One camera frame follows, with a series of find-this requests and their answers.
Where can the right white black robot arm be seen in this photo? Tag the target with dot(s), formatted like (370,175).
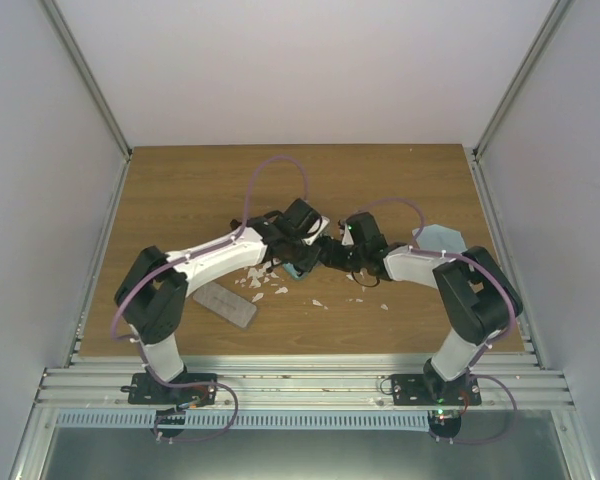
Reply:
(481,304)

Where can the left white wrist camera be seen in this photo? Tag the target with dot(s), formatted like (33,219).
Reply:
(316,230)

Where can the blue cleaning cloth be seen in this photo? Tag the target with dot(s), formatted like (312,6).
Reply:
(438,238)

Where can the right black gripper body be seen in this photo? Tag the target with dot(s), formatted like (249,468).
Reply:
(352,261)

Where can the blue green glasses case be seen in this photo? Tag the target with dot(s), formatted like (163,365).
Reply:
(294,272)

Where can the right aluminium frame post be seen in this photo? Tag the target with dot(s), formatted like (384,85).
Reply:
(547,30)

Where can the aluminium frame post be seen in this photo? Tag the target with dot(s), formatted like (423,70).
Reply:
(547,30)
(63,31)

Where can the left aluminium frame post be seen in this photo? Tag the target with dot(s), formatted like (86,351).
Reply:
(63,31)

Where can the grey glasses case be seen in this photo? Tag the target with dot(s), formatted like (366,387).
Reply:
(229,306)

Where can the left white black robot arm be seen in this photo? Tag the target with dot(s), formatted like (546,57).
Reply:
(151,299)

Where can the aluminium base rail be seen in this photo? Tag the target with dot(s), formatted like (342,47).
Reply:
(308,382)

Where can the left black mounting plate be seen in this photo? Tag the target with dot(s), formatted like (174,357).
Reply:
(144,389)

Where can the black mounting plate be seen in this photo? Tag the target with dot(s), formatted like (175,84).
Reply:
(144,389)
(413,390)

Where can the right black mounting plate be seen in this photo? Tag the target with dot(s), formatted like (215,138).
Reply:
(413,390)

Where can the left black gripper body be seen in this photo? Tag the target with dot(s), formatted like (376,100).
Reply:
(299,260)

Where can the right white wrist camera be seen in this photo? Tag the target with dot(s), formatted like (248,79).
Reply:
(345,229)

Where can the slotted grey cable duct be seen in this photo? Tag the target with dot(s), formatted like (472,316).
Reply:
(215,420)

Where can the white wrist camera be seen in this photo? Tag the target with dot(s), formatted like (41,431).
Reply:
(316,230)
(345,229)

